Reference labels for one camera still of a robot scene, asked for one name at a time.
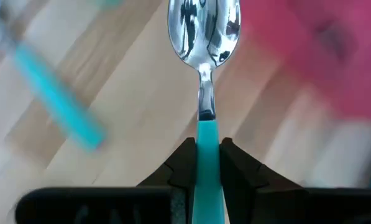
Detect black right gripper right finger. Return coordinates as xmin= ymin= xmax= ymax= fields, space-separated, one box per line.
xmin=221 ymin=138 xmax=371 ymax=224

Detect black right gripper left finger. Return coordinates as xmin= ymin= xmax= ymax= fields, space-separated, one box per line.
xmin=14 ymin=136 xmax=197 ymax=224

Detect teal-handled silver spoon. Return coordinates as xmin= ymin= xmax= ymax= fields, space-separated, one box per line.
xmin=0 ymin=0 xmax=108 ymax=153
xmin=167 ymin=0 xmax=242 ymax=224

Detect pink plastic bin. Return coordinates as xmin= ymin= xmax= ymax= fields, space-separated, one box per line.
xmin=239 ymin=0 xmax=371 ymax=121

